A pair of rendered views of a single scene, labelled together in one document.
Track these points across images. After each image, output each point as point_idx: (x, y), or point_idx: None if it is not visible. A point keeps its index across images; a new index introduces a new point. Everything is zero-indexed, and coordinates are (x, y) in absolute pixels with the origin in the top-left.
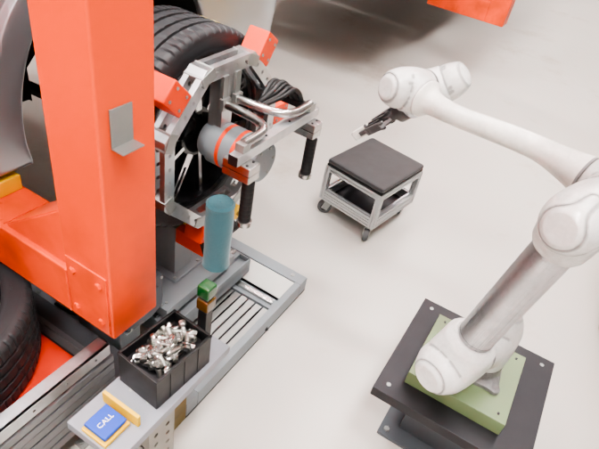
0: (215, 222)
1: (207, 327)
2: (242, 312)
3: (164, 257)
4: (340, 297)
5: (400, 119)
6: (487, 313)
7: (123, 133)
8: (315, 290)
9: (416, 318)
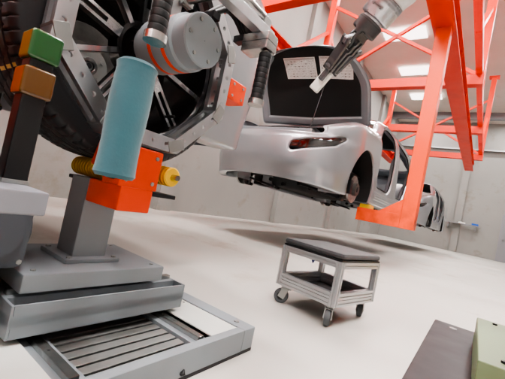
0: (121, 76)
1: (17, 144)
2: (153, 342)
3: (68, 234)
4: (298, 365)
5: (367, 28)
6: None
7: None
8: (264, 353)
9: (434, 331)
